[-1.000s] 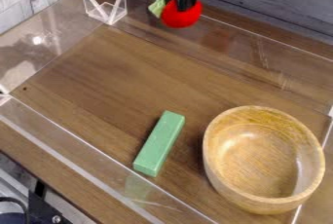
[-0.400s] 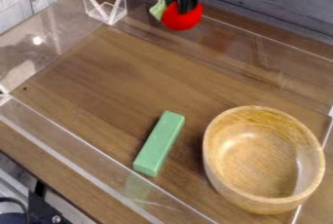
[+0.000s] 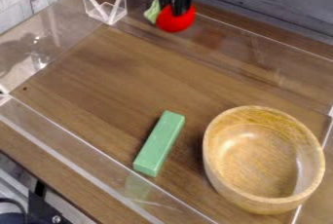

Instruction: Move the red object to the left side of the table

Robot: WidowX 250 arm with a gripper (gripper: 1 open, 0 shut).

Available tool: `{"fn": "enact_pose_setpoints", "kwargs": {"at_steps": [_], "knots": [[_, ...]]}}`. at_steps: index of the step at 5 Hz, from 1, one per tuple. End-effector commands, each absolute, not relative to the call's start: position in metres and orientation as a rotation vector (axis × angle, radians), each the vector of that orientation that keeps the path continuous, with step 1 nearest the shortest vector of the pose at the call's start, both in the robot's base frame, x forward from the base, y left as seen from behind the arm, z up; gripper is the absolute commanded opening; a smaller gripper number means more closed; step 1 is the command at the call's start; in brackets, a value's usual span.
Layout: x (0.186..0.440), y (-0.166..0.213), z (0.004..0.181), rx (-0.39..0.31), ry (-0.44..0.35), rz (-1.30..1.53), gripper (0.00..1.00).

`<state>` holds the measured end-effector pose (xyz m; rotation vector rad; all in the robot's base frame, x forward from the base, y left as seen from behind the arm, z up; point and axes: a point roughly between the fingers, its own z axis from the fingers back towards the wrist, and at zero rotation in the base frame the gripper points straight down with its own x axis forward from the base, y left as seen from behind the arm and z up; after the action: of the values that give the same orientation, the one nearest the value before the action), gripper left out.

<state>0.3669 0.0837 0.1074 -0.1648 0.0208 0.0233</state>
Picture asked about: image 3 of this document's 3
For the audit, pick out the red plush tomato toy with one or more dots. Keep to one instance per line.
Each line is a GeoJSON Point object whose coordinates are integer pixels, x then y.
{"type": "Point", "coordinates": [165, 18]}

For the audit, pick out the green rectangular block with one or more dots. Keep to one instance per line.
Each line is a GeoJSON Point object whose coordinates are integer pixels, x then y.
{"type": "Point", "coordinates": [153, 154]}

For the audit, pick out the wooden bowl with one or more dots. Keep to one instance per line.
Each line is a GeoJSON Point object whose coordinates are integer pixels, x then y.
{"type": "Point", "coordinates": [264, 160]}

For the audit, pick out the clear acrylic corner bracket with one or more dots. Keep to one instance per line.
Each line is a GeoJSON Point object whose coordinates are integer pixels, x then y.
{"type": "Point", "coordinates": [106, 12]}

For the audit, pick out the clear acrylic barrier wall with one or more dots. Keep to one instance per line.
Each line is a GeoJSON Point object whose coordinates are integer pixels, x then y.
{"type": "Point", "coordinates": [98, 83]}

